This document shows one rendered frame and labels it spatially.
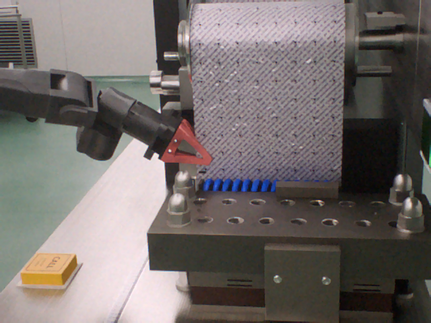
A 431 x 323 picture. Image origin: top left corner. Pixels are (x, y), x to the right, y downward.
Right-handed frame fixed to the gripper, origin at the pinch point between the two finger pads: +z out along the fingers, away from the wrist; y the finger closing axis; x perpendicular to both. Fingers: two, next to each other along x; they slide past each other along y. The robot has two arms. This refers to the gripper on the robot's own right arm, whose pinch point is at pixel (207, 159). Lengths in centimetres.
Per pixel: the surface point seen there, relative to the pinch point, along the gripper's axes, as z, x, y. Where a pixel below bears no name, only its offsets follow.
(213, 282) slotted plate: 9.0, -8.9, 18.9
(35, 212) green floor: -63, -159, -216
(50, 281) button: -12.2, -25.9, 13.4
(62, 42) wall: -177, -175, -556
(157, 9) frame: -23.1, 10.8, -32.8
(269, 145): 7.6, 7.2, 0.2
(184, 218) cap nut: 1.0, -2.8, 17.6
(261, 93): 2.4, 14.0, 0.2
